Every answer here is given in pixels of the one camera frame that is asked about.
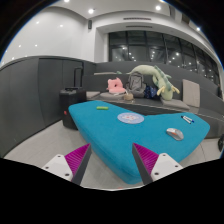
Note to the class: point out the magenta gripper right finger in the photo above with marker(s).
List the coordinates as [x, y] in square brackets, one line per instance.
[153, 166]

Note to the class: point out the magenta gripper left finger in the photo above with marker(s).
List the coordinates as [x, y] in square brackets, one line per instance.
[72, 166]

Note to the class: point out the grey computer mouse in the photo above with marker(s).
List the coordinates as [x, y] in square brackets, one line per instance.
[175, 133]

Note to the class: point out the blue felt table cover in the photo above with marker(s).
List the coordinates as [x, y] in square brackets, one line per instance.
[112, 139]

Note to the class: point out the blue and white marker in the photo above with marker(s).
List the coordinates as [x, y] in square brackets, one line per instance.
[189, 120]

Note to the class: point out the green marker pen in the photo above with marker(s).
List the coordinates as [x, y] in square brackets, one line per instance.
[102, 108]

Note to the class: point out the small brown round object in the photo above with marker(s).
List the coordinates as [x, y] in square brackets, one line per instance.
[128, 97]

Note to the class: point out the dark blue patterned bag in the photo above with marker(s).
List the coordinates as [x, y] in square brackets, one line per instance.
[151, 93]

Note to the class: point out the grey backpack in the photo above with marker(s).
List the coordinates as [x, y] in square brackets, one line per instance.
[136, 85]

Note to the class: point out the beige cushion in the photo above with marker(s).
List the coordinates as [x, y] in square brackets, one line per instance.
[191, 93]

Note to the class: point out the grey bench sofa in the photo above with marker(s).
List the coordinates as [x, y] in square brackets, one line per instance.
[211, 107]

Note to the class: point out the green dinosaur plush toy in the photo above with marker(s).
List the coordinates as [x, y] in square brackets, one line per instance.
[165, 88]

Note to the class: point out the pink plush toy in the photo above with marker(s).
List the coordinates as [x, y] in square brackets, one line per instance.
[115, 86]

